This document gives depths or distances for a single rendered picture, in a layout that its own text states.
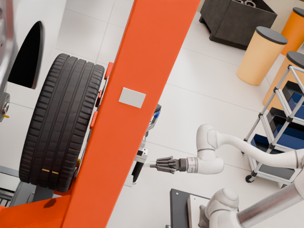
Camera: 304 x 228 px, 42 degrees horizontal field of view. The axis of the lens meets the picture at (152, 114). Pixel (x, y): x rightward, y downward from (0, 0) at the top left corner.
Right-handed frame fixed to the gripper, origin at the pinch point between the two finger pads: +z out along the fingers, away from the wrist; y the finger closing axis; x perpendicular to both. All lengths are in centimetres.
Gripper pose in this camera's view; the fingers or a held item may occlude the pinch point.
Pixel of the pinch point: (149, 164)
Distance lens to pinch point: 222.6
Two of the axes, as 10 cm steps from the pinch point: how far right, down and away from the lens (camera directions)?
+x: -0.5, 8.3, 5.6
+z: -10.0, -0.2, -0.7
